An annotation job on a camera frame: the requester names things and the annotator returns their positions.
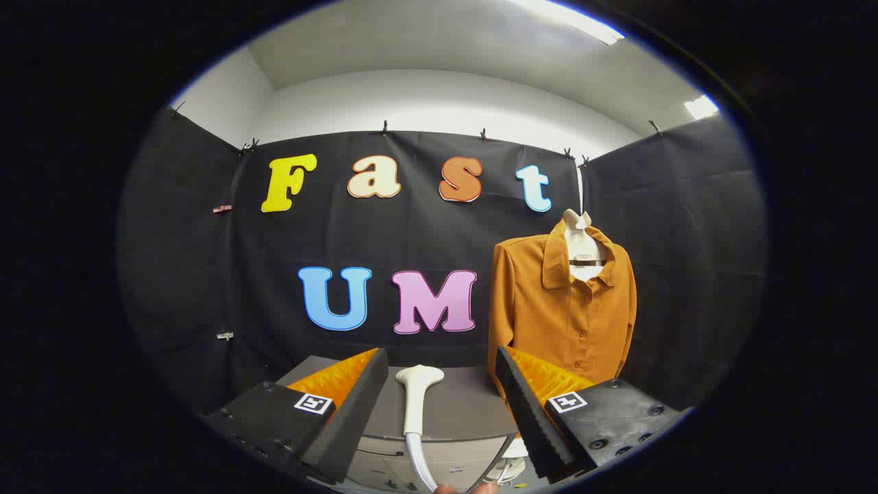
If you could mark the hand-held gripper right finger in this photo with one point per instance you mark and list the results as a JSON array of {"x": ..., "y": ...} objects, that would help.
[{"x": 525, "y": 412}]

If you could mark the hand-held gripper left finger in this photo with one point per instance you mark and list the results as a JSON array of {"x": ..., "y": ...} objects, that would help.
[{"x": 357, "y": 412}]

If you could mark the white garment steamer head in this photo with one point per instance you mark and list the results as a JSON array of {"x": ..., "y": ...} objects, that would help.
[{"x": 416, "y": 398}]

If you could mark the orange button-up shirt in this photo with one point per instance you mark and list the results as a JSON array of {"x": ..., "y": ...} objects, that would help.
[{"x": 549, "y": 322}]

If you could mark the white clothes hanger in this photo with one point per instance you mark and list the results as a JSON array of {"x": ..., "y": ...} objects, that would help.
[{"x": 583, "y": 240}]

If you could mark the grey cabinet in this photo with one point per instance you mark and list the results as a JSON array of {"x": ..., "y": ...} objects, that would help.
[{"x": 466, "y": 405}]

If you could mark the black backdrop cloth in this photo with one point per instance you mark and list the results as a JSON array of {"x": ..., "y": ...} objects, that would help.
[{"x": 425, "y": 233}]

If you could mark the small ceiling light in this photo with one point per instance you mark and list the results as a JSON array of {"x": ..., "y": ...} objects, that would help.
[{"x": 701, "y": 107}]

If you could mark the long ceiling light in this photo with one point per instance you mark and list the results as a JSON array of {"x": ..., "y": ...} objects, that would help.
[{"x": 569, "y": 17}]

